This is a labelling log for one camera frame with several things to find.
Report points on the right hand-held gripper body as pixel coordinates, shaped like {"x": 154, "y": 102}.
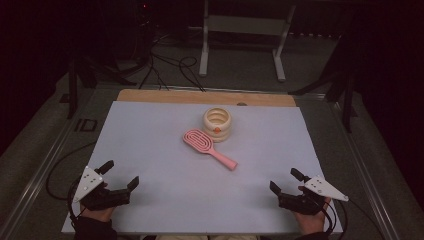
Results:
{"x": 325, "y": 190}

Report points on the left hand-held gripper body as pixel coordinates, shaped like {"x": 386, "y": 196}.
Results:
{"x": 89, "y": 182}

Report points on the pink hairbrush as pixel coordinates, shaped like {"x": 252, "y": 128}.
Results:
{"x": 200, "y": 141}

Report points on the cream ribbed cup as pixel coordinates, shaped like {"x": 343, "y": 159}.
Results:
{"x": 217, "y": 124}

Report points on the person's left hand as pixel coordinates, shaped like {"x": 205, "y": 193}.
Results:
{"x": 98, "y": 215}

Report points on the person's right hand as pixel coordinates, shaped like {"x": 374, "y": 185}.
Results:
{"x": 311, "y": 222}

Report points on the white table mat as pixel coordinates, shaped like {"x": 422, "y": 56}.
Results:
{"x": 160, "y": 200}

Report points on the black stand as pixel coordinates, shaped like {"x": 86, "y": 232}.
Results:
{"x": 348, "y": 100}
{"x": 72, "y": 90}

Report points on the white metal stand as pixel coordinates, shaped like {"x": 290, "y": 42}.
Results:
{"x": 245, "y": 25}

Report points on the metal floor rail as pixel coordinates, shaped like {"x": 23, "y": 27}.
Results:
{"x": 363, "y": 170}
{"x": 43, "y": 170}

